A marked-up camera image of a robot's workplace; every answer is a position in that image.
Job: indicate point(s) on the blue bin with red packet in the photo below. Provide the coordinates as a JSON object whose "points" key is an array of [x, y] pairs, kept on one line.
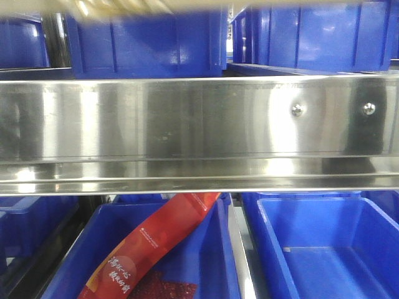
{"points": [[204, 258]]}

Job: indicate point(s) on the blue plastic bin centre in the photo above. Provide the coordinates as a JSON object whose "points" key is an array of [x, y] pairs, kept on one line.
{"points": [[191, 44]]}

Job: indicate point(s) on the blue plastic bin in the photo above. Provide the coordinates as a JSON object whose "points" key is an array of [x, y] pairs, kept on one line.
{"points": [[191, 44], [23, 43], [332, 37]]}

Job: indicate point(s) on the red snack packet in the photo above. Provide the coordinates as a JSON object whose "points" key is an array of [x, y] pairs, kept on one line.
{"points": [[124, 267]]}

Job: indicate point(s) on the empty blue bin lower right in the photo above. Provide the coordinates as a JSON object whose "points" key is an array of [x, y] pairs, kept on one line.
{"points": [[324, 247]]}

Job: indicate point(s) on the blue plastic bin right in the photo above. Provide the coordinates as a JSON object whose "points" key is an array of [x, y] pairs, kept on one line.
{"points": [[332, 37]]}

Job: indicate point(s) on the blue bin lower left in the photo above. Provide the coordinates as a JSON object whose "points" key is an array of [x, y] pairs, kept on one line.
{"points": [[27, 221]]}

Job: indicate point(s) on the blue plastic bin left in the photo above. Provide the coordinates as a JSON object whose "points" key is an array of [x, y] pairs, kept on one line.
{"points": [[23, 43]]}

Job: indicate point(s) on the stainless steel shelf front rail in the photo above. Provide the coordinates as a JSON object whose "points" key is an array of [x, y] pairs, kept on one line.
{"points": [[287, 133]]}

